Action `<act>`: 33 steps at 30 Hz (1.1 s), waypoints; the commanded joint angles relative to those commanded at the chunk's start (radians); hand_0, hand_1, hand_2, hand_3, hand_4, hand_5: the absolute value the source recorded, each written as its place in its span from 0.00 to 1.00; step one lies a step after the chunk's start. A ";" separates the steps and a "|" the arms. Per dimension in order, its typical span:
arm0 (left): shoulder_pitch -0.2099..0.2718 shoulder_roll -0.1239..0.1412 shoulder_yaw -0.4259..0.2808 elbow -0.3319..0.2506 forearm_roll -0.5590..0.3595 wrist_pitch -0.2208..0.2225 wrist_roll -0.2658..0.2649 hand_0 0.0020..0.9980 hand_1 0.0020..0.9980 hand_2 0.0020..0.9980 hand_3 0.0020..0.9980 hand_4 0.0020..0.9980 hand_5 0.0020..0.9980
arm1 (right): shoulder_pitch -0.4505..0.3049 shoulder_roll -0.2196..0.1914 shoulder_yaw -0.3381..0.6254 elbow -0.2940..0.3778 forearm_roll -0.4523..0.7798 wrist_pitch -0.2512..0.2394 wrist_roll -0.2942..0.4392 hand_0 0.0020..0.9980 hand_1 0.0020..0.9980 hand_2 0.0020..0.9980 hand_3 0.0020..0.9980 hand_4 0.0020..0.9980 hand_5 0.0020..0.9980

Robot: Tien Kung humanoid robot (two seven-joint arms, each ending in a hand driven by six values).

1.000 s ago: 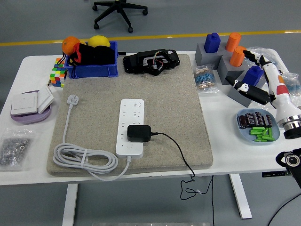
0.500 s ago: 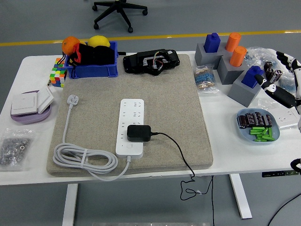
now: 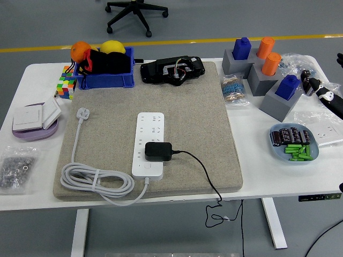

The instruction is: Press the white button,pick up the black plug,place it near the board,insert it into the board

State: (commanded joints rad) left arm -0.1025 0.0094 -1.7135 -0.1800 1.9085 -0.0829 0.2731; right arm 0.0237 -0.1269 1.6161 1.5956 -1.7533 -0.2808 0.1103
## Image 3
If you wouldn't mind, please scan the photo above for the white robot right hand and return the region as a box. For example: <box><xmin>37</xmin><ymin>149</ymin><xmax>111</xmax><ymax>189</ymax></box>
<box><xmin>308</xmin><ymin>52</ymin><xmax>343</xmax><ymax>120</ymax></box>

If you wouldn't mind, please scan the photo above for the thin black plug cord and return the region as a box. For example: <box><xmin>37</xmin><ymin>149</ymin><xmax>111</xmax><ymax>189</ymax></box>
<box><xmin>171</xmin><ymin>149</ymin><xmax>245</xmax><ymax>257</ymax></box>

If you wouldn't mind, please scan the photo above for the black plug adapter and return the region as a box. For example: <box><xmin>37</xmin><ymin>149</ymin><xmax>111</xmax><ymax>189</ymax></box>
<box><xmin>144</xmin><ymin>141</ymin><xmax>174</xmax><ymax>162</ymax></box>

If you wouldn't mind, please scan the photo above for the white power strip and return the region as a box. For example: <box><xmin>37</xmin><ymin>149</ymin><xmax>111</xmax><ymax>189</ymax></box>
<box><xmin>131</xmin><ymin>111</ymin><xmax>166</xmax><ymax>182</ymax></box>

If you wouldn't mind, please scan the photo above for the large clear plastic bag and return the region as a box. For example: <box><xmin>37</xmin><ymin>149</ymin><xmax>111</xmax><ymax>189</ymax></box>
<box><xmin>293</xmin><ymin>109</ymin><xmax>343</xmax><ymax>147</ymax></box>

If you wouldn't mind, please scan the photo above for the clear bag of black capacitors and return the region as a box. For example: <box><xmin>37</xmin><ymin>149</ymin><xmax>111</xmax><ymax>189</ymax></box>
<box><xmin>299</xmin><ymin>69</ymin><xmax>323</xmax><ymax>97</ymax></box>

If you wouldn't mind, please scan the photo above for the blue bottle-shaped block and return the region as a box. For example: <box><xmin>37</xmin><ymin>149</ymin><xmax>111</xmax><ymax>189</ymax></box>
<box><xmin>232</xmin><ymin>36</ymin><xmax>252</xmax><ymax>61</ymax></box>
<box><xmin>275</xmin><ymin>74</ymin><xmax>301</xmax><ymax>101</ymax></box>

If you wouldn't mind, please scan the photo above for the grey holder block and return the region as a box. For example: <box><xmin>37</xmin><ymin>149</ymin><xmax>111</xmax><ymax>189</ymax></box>
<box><xmin>259</xmin><ymin>80</ymin><xmax>303</xmax><ymax>123</ymax></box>
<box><xmin>221</xmin><ymin>48</ymin><xmax>266</xmax><ymax>80</ymax></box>
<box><xmin>247</xmin><ymin>63</ymin><xmax>284</xmax><ymax>96</ymax></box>

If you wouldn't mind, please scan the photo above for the orange cylinder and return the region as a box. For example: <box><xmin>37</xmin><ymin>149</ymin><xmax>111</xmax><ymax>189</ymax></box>
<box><xmin>256</xmin><ymin>36</ymin><xmax>275</xmax><ymax>59</ymax></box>
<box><xmin>261</xmin><ymin>51</ymin><xmax>282</xmax><ymax>77</ymax></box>

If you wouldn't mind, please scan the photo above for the light blue dish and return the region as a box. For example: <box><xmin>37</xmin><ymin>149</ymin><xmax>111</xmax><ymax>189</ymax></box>
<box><xmin>269</xmin><ymin>122</ymin><xmax>320</xmax><ymax>164</ymax></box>

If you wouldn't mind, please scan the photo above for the black table control panel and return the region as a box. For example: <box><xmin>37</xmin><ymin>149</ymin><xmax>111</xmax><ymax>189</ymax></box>
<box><xmin>299</xmin><ymin>193</ymin><xmax>342</xmax><ymax>202</ymax></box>

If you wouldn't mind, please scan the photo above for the white table leg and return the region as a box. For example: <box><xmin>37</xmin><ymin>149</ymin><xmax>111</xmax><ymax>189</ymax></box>
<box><xmin>70</xmin><ymin>208</ymin><xmax>90</xmax><ymax>257</ymax></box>
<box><xmin>261</xmin><ymin>198</ymin><xmax>288</xmax><ymax>250</ymax></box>

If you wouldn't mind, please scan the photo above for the black opened electronic device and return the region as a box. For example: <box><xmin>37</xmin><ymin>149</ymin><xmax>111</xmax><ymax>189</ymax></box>
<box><xmin>139</xmin><ymin>55</ymin><xmax>206</xmax><ymax>87</ymax></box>

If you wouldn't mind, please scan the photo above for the black office chair base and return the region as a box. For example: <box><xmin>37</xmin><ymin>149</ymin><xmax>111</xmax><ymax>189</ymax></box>
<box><xmin>104</xmin><ymin>0</ymin><xmax>169</xmax><ymax>37</ymax></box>

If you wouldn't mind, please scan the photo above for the grey-brown mat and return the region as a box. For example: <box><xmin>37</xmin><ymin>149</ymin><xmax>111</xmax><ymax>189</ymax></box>
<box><xmin>53</xmin><ymin>61</ymin><xmax>243</xmax><ymax>201</ymax></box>

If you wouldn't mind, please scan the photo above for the blue plastic bin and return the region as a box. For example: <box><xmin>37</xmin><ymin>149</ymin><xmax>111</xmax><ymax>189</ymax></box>
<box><xmin>72</xmin><ymin>47</ymin><xmax>136</xmax><ymax>90</ymax></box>

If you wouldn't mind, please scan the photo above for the yellow lemon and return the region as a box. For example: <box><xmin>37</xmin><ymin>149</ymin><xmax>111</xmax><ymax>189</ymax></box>
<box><xmin>100</xmin><ymin>40</ymin><xmax>126</xmax><ymax>55</ymax></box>

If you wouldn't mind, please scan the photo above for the black and red pouch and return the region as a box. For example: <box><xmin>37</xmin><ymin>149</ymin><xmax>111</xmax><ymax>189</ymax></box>
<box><xmin>64</xmin><ymin>49</ymin><xmax>132</xmax><ymax>90</ymax></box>

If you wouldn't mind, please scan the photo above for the orange fruit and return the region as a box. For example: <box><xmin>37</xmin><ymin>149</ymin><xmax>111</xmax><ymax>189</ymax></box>
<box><xmin>70</xmin><ymin>41</ymin><xmax>92</xmax><ymax>64</ymax></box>

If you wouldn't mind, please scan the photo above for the colourful puzzle cube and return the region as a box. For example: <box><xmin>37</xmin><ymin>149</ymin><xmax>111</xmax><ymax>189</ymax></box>
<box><xmin>56</xmin><ymin>65</ymin><xmax>78</xmax><ymax>100</ymax></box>

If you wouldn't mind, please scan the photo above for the purple oval stand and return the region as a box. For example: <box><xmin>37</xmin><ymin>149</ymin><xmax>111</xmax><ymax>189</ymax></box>
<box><xmin>11</xmin><ymin>103</ymin><xmax>59</xmax><ymax>142</ymax></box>

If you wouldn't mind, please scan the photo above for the clear bag of metal nuts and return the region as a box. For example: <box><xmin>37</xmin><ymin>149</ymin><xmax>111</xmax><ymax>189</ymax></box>
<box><xmin>0</xmin><ymin>146</ymin><xmax>41</xmax><ymax>195</ymax></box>

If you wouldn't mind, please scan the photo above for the white wall socket panel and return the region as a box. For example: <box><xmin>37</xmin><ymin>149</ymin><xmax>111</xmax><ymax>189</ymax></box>
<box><xmin>312</xmin><ymin>124</ymin><xmax>343</xmax><ymax>147</ymax></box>

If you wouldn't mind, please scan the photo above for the black floor cable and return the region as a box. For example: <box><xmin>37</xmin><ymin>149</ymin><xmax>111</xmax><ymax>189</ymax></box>
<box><xmin>304</xmin><ymin>219</ymin><xmax>343</xmax><ymax>257</ymax></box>

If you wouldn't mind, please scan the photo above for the grey power strip cable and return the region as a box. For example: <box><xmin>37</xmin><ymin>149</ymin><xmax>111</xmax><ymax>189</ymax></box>
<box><xmin>59</xmin><ymin>107</ymin><xmax>150</xmax><ymax>206</ymax></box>

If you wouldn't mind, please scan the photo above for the white wall switch panel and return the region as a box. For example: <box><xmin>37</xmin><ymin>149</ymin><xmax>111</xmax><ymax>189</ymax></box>
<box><xmin>41</xmin><ymin>96</ymin><xmax>62</xmax><ymax>131</ymax></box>
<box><xmin>12</xmin><ymin>104</ymin><xmax>43</xmax><ymax>132</ymax></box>

